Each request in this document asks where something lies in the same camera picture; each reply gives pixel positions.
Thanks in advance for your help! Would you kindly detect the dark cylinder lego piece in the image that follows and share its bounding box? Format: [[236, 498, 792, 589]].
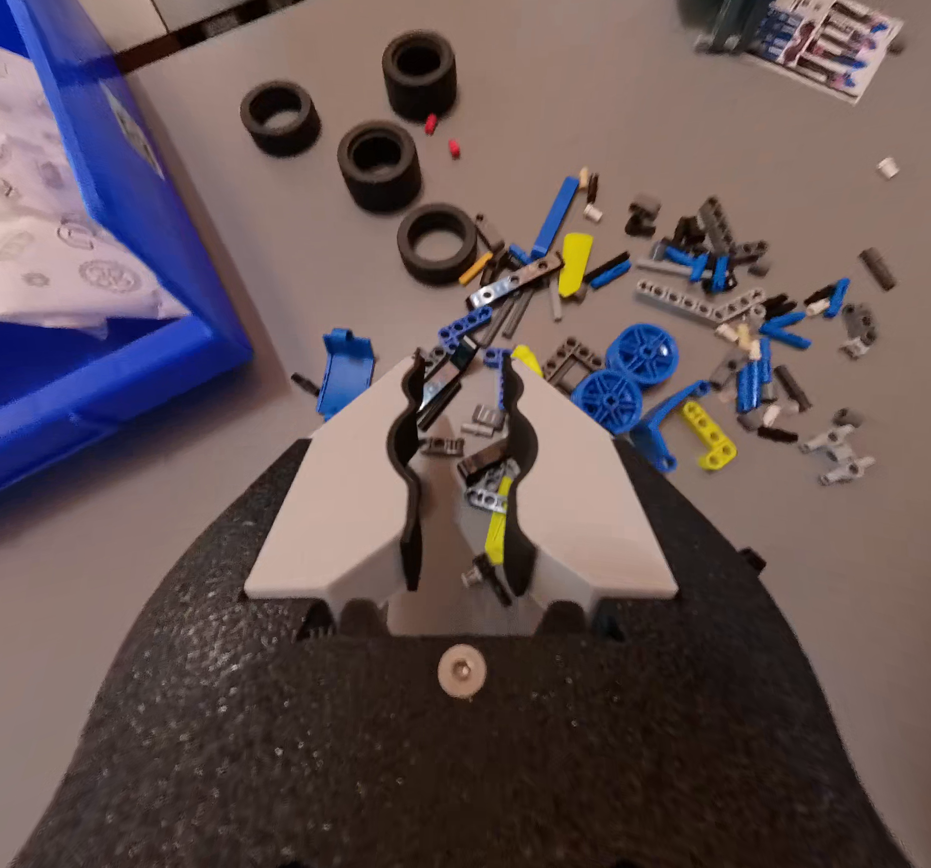
[[858, 248, 897, 292]]

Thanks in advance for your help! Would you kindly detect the black rubber lego tire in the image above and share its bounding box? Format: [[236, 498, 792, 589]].
[[240, 80, 322, 158], [337, 121, 424, 213], [396, 203, 480, 286], [382, 31, 459, 122]]

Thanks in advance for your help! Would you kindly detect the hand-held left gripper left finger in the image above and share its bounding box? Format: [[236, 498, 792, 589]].
[[243, 353, 429, 622]]

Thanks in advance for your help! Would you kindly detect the pile of lego pieces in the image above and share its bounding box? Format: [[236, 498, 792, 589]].
[[418, 166, 879, 606]]

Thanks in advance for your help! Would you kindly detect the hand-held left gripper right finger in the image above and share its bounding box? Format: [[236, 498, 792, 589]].
[[500, 355, 680, 622]]

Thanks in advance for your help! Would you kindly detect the lego sticker sheet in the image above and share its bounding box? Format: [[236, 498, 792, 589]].
[[745, 0, 905, 106]]

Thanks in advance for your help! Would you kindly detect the blue plastic bin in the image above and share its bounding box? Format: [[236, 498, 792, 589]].
[[0, 0, 254, 491]]

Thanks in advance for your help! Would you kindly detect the blue lego panel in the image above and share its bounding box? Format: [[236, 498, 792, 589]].
[[318, 328, 378, 420]]

